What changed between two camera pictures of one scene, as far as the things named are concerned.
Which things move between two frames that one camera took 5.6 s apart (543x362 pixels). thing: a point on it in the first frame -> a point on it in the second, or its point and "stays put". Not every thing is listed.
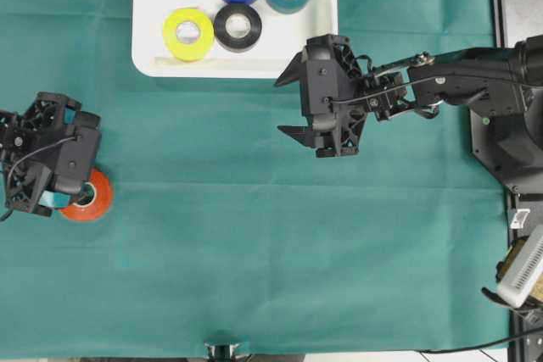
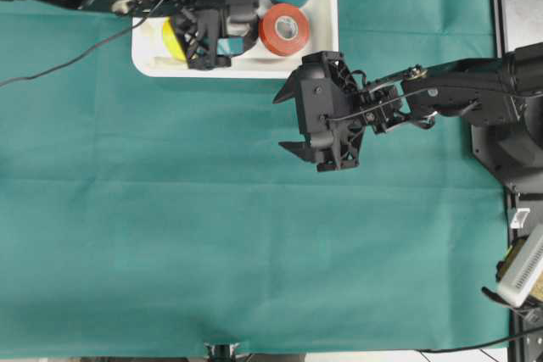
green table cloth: x=226 y=228 stays put
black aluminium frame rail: x=496 y=1 stays put
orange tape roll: x=99 y=205 -> x=284 y=29
